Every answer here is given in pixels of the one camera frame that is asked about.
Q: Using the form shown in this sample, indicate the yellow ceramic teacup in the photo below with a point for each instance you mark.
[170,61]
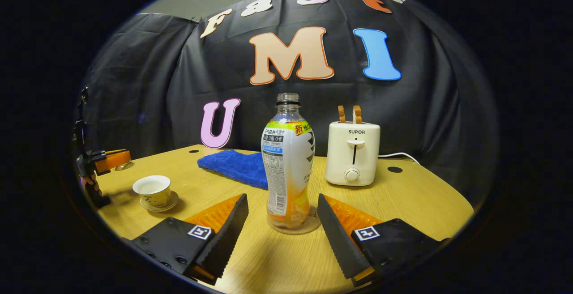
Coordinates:
[154,191]

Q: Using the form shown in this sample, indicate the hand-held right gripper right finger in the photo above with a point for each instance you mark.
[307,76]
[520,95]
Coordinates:
[341,240]

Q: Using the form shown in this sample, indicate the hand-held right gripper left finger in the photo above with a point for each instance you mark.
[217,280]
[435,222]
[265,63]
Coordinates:
[224,240]

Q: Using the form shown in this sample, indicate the toast slice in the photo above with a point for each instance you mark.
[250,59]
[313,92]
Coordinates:
[341,114]
[357,114]

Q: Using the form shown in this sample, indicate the cream toaster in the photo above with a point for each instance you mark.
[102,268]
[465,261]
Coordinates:
[352,155]

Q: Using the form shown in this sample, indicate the yellow teacup lid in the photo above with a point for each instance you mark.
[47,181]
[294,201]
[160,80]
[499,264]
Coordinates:
[125,167]

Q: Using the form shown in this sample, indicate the yellow ceramic saucer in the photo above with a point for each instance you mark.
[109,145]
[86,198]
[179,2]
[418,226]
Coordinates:
[172,202]

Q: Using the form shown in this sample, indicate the blue towel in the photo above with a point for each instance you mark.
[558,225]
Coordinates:
[233,166]

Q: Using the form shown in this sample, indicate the clear labelled water bottle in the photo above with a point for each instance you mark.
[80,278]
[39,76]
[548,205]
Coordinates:
[286,164]

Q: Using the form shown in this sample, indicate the round cork coaster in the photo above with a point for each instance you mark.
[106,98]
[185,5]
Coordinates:
[313,224]

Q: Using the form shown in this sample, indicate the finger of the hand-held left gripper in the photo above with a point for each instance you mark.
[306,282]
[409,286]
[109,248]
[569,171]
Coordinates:
[114,159]

